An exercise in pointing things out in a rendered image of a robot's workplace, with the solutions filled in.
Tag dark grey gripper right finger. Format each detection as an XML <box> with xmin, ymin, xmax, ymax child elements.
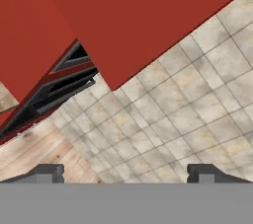
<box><xmin>186</xmin><ymin>163</ymin><xmax>253</xmax><ymax>185</ymax></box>

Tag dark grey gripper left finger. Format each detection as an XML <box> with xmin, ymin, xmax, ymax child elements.
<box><xmin>0</xmin><ymin>163</ymin><xmax>65</xmax><ymax>185</ymax></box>

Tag red cabinet with grey frames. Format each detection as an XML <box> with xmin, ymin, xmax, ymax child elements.
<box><xmin>0</xmin><ymin>38</ymin><xmax>99</xmax><ymax>146</ymax></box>

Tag red cabinet door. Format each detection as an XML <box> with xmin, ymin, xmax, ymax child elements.
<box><xmin>0</xmin><ymin>0</ymin><xmax>77</xmax><ymax>104</ymax></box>
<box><xmin>35</xmin><ymin>0</ymin><xmax>253</xmax><ymax>92</ymax></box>

